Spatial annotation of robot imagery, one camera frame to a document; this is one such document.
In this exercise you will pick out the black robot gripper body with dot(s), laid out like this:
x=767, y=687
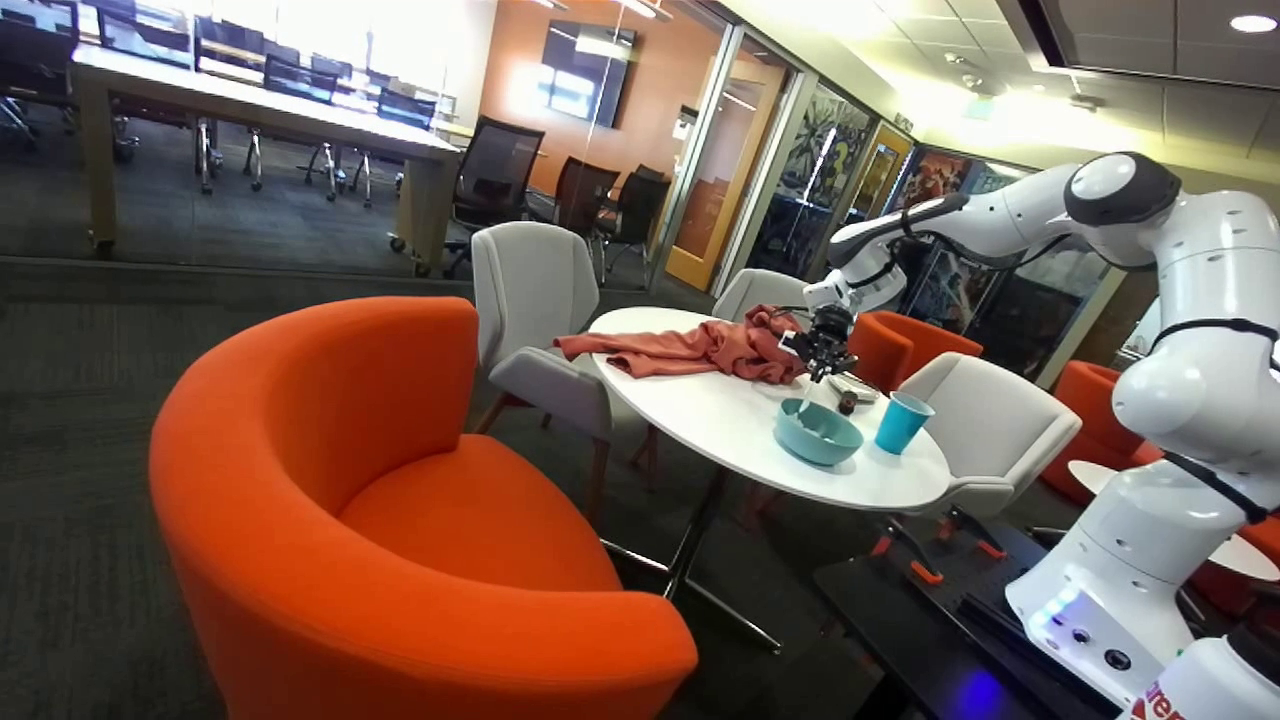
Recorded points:
x=826, y=332

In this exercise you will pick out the small dark spoon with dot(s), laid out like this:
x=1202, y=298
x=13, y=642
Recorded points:
x=849, y=396

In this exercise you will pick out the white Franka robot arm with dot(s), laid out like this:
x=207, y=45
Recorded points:
x=1202, y=386

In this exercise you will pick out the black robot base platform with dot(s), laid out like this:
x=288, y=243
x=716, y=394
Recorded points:
x=920, y=642

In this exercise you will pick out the light blue bowl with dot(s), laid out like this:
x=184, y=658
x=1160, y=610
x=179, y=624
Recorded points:
x=817, y=434

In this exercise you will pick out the round ceiling light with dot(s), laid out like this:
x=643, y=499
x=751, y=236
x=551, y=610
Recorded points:
x=1252, y=20

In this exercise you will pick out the orange tub chair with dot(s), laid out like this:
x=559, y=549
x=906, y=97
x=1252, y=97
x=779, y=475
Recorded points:
x=915, y=347
x=1234, y=592
x=1094, y=415

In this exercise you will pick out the low white upholstered chair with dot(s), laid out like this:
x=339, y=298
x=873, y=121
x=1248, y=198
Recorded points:
x=760, y=288

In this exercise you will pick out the teal plastic cup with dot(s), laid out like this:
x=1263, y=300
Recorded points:
x=903, y=425

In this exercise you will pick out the round white table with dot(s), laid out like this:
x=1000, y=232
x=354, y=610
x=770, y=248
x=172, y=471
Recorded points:
x=721, y=415

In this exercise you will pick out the rust red cloth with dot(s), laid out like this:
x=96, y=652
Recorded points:
x=705, y=351

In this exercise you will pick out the white chair with metal legs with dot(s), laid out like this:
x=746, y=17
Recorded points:
x=995, y=425

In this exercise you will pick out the wooden glass door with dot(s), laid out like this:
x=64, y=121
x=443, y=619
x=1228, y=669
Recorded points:
x=721, y=174

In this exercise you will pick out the dark brown chair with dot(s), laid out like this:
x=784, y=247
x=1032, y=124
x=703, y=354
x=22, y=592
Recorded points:
x=587, y=192
x=643, y=201

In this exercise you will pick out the orange clamp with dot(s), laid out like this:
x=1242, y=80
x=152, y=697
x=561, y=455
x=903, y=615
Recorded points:
x=926, y=574
x=990, y=549

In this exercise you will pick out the tall white upholstered chair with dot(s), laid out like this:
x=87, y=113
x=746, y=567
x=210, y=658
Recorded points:
x=533, y=295

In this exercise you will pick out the black mesh office chair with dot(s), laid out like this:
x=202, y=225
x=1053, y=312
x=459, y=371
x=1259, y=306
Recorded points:
x=498, y=174

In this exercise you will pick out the large orange armchair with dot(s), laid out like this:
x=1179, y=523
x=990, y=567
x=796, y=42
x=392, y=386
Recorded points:
x=400, y=533

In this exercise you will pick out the long wooden high table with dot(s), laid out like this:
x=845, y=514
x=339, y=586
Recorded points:
x=267, y=105

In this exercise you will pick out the wall mounted television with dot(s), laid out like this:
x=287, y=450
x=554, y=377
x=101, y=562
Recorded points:
x=587, y=74

